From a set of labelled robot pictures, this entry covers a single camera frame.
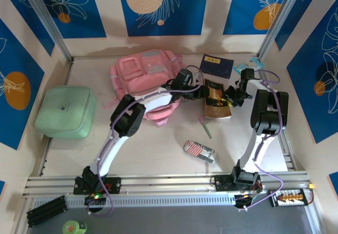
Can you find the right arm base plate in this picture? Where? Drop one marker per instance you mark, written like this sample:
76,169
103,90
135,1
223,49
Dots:
221,182

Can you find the black ribbed block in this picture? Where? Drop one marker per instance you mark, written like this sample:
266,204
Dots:
46,211

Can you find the mint green zip case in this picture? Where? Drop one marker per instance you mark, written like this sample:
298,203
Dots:
63,110

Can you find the aluminium mounting rail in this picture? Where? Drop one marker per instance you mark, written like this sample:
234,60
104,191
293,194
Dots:
163,182

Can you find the small circuit board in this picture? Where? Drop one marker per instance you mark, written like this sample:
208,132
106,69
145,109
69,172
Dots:
244,201
96,198

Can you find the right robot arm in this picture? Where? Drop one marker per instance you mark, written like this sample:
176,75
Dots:
269,112

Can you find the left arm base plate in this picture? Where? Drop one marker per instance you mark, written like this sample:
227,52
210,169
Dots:
113,185

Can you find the green pen with pink cap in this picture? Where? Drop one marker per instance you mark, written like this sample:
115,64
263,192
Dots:
206,128

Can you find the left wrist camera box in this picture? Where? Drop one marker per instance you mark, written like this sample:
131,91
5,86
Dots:
196,76

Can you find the brown gold spell manual book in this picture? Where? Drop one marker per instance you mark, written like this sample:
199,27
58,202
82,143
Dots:
217,104

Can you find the pink backpack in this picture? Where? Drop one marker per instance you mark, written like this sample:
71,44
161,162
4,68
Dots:
137,78

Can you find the navy book with star print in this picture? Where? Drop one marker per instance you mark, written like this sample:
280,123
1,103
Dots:
216,66

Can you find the blue white tissue pack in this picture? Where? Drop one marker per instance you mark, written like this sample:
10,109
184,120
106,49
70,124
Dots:
253,63

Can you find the aluminium frame post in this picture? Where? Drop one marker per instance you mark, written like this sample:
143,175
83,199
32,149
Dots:
47,20
282,20

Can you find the black power distribution board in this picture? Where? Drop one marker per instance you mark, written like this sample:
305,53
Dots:
289,198

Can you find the flag print pencil case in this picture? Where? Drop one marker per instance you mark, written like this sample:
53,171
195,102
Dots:
199,150

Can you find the green tape roll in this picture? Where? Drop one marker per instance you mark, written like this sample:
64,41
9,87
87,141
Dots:
74,227

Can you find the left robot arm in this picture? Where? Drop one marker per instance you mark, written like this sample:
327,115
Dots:
126,117

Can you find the yellow power connector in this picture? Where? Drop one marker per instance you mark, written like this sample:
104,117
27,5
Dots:
313,186

